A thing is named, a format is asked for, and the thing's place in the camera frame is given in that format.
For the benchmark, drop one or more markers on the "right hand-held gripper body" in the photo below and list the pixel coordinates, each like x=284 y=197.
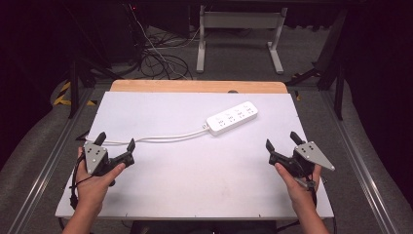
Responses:
x=302 y=159

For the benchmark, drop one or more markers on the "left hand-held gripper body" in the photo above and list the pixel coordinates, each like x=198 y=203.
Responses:
x=97 y=159

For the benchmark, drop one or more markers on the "white power strip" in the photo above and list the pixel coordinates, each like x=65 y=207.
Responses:
x=232 y=117

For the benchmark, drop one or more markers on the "person's left hand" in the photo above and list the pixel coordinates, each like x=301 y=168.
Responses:
x=94 y=185

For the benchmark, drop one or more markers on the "person's right hand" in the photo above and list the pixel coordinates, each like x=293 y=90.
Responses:
x=300 y=188

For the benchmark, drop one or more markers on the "black metal stand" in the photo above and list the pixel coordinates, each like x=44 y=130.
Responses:
x=328 y=61
x=81 y=71

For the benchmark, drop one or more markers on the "wooden table board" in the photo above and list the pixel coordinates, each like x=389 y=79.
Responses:
x=198 y=86

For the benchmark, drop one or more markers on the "white metal table frame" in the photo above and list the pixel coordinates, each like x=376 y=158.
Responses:
x=240 y=35

